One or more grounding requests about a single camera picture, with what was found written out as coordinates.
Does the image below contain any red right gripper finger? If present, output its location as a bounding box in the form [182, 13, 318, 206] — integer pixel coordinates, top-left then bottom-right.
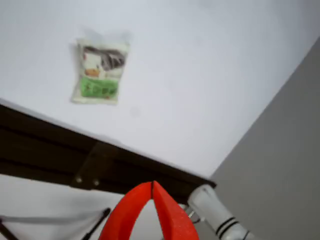
[151, 179, 201, 240]

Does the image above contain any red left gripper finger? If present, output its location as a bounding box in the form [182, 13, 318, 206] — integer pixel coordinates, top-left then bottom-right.
[98, 181, 153, 240]

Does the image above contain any cream green sunflower seed packet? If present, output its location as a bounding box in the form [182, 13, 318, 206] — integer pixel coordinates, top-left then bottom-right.
[69, 37, 131, 106]

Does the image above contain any white cylindrical device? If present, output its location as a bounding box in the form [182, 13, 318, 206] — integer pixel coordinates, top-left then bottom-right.
[186, 184, 253, 240]

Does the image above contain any black bolted bracket plate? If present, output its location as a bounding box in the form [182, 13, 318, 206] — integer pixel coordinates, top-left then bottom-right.
[69, 141, 121, 191]

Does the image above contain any black aluminium table rail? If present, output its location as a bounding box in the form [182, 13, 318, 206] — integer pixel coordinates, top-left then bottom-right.
[0, 104, 217, 205]

